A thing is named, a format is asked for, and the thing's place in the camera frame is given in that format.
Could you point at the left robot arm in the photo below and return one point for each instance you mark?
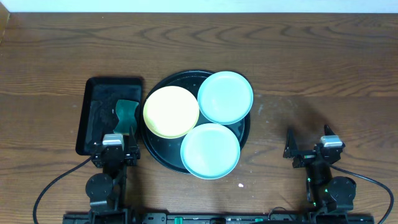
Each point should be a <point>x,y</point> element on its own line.
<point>107,189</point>

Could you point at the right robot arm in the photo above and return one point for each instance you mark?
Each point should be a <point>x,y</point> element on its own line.
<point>332,196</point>

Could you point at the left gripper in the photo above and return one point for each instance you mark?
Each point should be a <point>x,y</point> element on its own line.
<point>115,157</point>

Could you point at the rectangular black tray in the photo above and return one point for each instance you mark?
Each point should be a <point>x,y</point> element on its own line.
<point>98,113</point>

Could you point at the green yellow sponge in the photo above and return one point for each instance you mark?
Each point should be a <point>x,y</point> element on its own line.
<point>126,113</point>

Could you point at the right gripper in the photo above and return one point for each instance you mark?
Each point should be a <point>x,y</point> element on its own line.
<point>291,152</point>

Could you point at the yellow plate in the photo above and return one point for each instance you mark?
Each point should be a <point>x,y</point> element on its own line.
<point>171,112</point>

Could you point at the light green plate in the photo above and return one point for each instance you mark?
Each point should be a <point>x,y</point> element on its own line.
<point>210,151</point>
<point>225,97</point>

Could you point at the round black tray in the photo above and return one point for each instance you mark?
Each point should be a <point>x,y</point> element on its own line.
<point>167,151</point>

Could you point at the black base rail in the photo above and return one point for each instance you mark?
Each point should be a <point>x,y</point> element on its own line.
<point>162,218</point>

